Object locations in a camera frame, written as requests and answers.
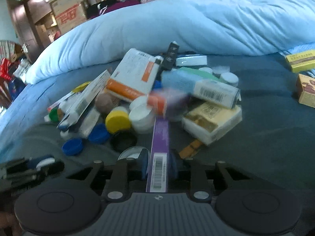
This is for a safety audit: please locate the long purple green box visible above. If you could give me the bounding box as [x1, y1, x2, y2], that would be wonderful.
[146, 117, 169, 193]

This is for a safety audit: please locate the white clear rimmed lid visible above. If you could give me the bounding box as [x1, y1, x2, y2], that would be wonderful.
[118, 146, 150, 160]

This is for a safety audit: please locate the black bottle cap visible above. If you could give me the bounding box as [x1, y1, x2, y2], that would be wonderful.
[109, 130, 138, 153]

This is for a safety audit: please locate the blue bottle cap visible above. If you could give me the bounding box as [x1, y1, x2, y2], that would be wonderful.
[62, 138, 83, 156]
[88, 123, 110, 144]

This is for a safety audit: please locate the yellow bottle cap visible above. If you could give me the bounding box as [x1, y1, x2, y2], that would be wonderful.
[105, 110, 131, 134]

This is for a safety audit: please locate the beige tissue pack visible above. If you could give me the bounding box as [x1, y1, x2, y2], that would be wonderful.
[182, 102, 242, 146]

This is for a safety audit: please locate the white round jar lid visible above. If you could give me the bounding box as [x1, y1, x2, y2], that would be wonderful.
[129, 104, 156, 134]

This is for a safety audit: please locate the purple orange small box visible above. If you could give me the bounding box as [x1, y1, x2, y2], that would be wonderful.
[147, 88, 190, 119]

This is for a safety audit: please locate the green bottle cap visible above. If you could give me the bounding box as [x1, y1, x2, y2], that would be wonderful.
[49, 108, 59, 123]

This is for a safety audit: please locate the brown round ball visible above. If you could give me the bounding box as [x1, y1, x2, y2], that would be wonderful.
[95, 93, 120, 114]

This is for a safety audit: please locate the white blue long box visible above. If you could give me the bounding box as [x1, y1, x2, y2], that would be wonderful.
[57, 70, 111, 132]

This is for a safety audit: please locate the blue white barcode box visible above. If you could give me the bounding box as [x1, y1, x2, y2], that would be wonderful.
[161, 69, 240, 109]

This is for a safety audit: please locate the white orange medicine box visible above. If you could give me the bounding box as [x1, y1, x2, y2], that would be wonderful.
[106, 48, 163, 102]

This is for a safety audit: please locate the black slim box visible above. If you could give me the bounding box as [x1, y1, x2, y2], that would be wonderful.
[160, 41, 179, 70]

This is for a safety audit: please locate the white teal flat box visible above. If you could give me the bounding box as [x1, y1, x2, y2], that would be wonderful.
[176, 54, 208, 67]

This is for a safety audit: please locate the brown wooden door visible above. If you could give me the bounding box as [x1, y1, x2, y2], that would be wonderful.
[6, 0, 44, 63]

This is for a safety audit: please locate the yellow red medicine box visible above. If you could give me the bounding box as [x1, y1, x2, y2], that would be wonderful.
[296, 74, 315, 108]

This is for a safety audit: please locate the yellow green medicine box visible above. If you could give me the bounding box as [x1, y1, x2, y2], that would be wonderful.
[285, 50, 315, 73]

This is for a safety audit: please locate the red printed cardboard box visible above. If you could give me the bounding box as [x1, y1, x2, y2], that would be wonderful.
[50, 0, 87, 35]

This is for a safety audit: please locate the light blue duvet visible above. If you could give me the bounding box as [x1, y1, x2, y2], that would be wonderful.
[26, 0, 314, 84]

